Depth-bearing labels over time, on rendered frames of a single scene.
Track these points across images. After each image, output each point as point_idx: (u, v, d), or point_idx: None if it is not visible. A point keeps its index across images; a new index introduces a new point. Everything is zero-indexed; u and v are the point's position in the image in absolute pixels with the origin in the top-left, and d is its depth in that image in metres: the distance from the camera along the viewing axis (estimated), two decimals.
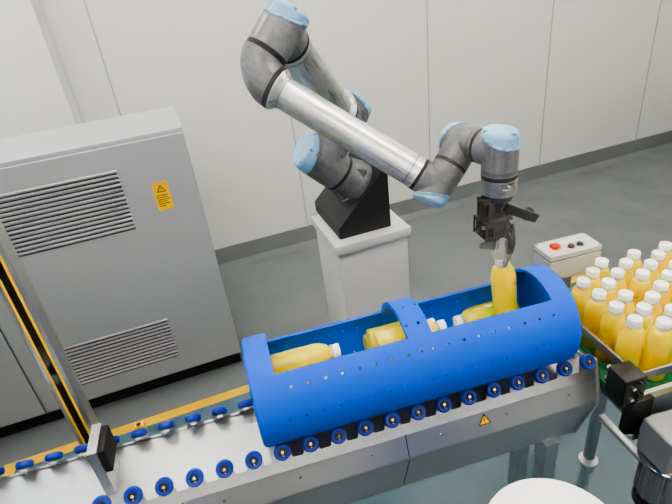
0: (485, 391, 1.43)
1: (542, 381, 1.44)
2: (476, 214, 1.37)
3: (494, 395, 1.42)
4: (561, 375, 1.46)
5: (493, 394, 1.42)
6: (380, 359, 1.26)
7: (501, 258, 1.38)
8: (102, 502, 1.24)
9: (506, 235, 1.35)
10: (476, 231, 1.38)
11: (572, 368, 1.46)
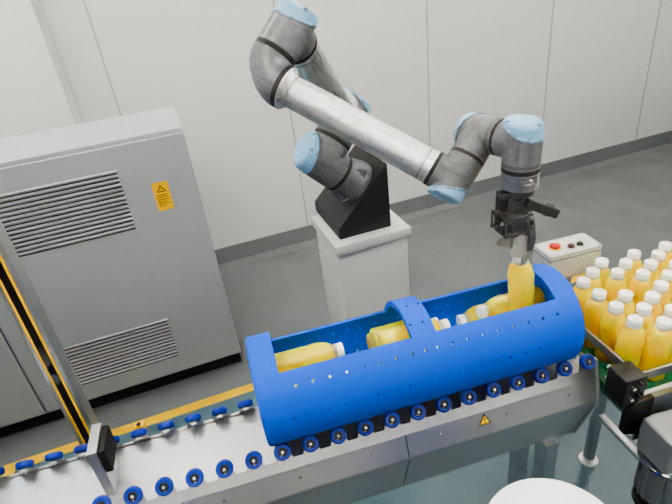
0: (485, 387, 1.43)
1: (540, 380, 1.44)
2: (494, 209, 1.30)
3: (492, 394, 1.42)
4: (558, 372, 1.46)
5: (491, 393, 1.42)
6: (384, 358, 1.26)
7: (520, 256, 1.31)
8: (102, 502, 1.24)
9: (526, 232, 1.28)
10: (494, 227, 1.31)
11: (572, 371, 1.46)
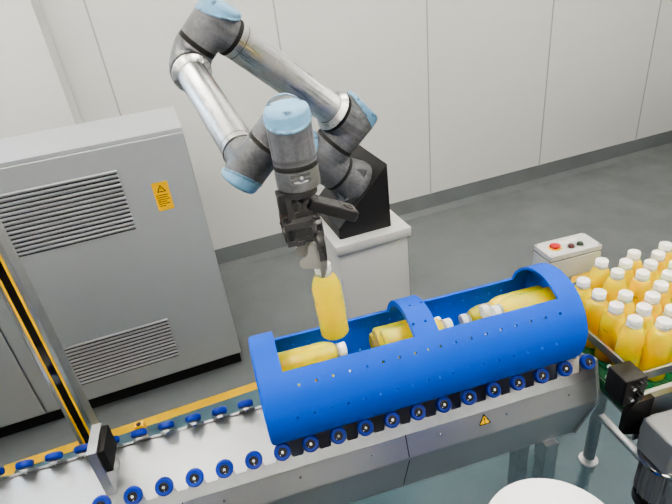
0: (486, 384, 1.43)
1: (538, 379, 1.44)
2: None
3: (491, 393, 1.42)
4: (557, 369, 1.46)
5: (490, 392, 1.42)
6: (387, 357, 1.26)
7: (314, 267, 1.11)
8: (102, 502, 1.24)
9: (315, 238, 1.09)
10: None
11: (570, 373, 1.46)
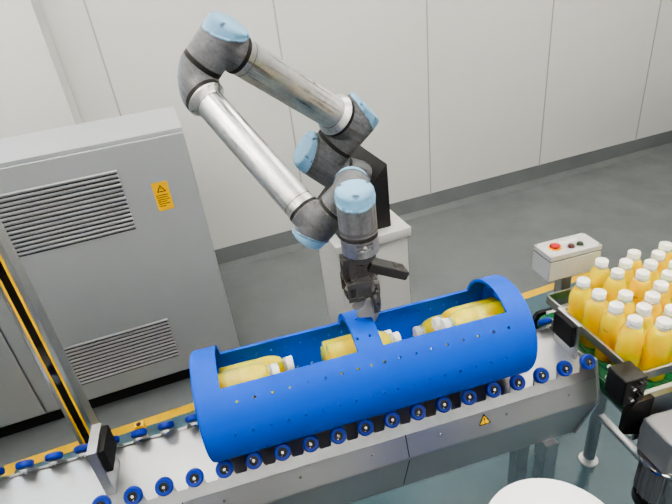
0: (485, 387, 1.43)
1: (541, 369, 1.45)
2: (342, 272, 1.28)
3: (492, 394, 1.42)
4: (561, 375, 1.46)
5: (491, 394, 1.42)
6: (329, 373, 1.24)
7: (368, 316, 1.30)
8: (102, 502, 1.24)
9: (372, 295, 1.26)
10: (343, 289, 1.29)
11: (572, 368, 1.46)
